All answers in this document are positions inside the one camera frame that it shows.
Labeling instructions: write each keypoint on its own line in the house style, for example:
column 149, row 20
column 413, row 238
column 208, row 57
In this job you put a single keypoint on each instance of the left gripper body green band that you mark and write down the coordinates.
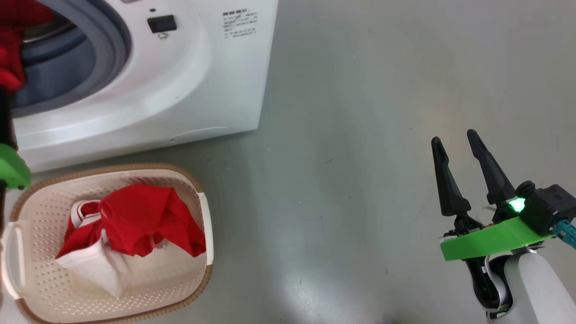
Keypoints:
column 12, row 166

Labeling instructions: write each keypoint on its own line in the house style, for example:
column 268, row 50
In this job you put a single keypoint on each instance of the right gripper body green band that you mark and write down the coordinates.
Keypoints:
column 495, row 238

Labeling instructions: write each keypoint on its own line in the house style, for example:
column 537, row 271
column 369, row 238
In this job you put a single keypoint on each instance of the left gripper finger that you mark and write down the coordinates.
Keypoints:
column 5, row 121

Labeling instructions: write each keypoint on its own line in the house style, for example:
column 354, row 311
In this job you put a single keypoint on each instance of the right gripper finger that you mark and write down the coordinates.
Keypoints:
column 490, row 171
column 447, row 184

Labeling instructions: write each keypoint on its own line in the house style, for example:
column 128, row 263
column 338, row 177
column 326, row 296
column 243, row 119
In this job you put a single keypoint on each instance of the plain red garment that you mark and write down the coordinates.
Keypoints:
column 13, row 58

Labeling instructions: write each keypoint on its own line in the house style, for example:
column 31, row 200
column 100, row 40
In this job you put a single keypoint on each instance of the red garment with white trim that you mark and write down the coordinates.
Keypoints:
column 135, row 216

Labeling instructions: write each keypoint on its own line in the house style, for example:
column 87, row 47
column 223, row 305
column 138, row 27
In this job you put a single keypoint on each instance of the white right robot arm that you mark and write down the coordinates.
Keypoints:
column 540, row 292

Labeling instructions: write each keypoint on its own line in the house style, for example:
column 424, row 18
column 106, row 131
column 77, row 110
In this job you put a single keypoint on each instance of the grey rubber door gasket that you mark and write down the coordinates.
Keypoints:
column 108, row 54

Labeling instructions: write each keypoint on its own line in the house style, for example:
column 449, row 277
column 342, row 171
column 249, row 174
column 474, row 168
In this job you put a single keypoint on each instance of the black door lock socket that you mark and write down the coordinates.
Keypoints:
column 162, row 23

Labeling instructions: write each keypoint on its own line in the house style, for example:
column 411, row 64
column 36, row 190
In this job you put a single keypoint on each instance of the cream perforated laundry basket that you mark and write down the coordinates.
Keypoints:
column 180, row 279

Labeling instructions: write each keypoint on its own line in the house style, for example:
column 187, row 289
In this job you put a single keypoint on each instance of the white front-load washing machine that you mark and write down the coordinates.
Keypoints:
column 216, row 90

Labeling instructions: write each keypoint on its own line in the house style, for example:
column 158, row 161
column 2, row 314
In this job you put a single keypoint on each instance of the stainless steel washer drum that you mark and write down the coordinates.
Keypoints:
column 49, row 33

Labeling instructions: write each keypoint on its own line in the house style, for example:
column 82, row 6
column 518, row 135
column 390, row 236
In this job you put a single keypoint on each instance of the printed instruction text label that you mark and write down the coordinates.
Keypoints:
column 239, row 23

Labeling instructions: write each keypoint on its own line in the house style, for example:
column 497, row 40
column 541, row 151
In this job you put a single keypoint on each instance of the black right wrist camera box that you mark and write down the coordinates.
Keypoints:
column 549, row 207

